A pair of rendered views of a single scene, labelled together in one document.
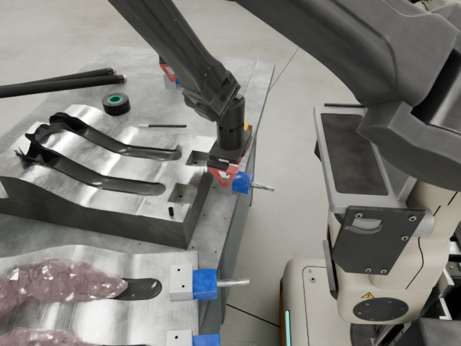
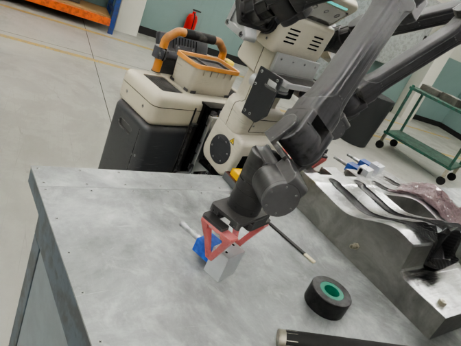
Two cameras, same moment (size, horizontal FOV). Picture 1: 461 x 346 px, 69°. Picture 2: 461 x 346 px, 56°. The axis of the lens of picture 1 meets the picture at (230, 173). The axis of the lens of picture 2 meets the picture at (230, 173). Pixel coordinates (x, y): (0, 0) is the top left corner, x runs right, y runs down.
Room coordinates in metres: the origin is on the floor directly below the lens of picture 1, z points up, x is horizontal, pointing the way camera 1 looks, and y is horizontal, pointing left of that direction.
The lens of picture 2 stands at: (1.61, 0.53, 1.27)
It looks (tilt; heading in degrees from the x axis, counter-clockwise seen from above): 24 degrees down; 215
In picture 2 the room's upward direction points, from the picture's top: 24 degrees clockwise
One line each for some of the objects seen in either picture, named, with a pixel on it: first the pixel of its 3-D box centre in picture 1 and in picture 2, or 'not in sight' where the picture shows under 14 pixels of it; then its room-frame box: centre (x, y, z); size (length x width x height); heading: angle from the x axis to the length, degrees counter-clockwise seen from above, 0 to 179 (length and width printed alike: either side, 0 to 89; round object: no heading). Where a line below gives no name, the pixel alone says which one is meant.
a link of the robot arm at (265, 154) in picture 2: not in sight; (263, 169); (1.06, 0.20, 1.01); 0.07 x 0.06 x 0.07; 58
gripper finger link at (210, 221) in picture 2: not in sight; (223, 235); (1.08, 0.20, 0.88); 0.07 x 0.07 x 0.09; 7
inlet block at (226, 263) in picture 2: (184, 77); (205, 244); (1.06, 0.16, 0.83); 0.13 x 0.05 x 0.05; 96
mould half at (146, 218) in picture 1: (97, 165); (388, 228); (0.57, 0.30, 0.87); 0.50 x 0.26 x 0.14; 77
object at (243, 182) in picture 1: (246, 182); not in sight; (0.55, -0.04, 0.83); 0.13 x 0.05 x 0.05; 71
